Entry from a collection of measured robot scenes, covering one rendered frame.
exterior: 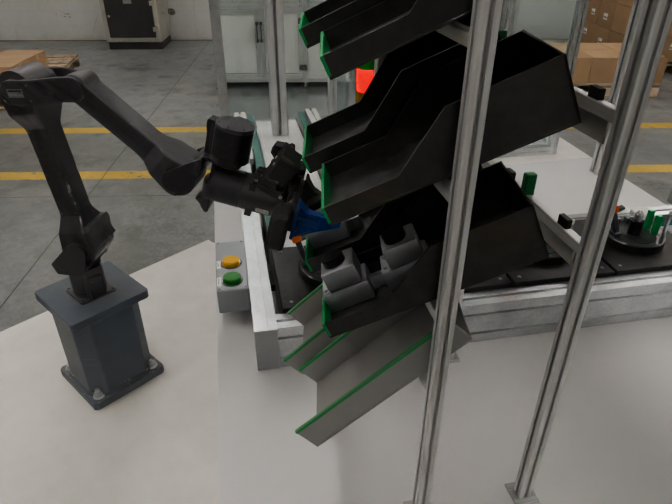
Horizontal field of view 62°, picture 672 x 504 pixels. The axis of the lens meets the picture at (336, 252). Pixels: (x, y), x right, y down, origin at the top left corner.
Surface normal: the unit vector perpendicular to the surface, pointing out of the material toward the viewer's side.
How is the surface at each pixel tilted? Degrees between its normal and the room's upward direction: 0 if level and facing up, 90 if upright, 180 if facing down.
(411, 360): 90
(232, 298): 90
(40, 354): 0
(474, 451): 0
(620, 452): 0
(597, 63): 90
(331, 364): 90
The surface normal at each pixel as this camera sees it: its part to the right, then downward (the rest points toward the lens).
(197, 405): 0.00, -0.85
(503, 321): 0.19, 0.51
